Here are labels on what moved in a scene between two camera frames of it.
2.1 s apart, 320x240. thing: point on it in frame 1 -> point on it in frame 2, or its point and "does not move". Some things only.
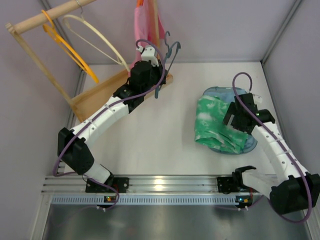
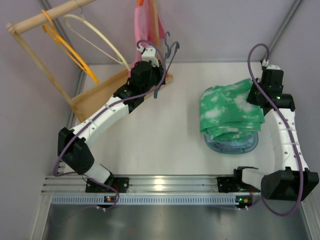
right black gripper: (231, 116) -> (272, 75)
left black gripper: (155, 70) does not move
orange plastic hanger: (52, 30) does not move
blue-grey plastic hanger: (169, 49) does not move
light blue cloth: (230, 97) -> (245, 142)
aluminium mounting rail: (143, 185) does not move
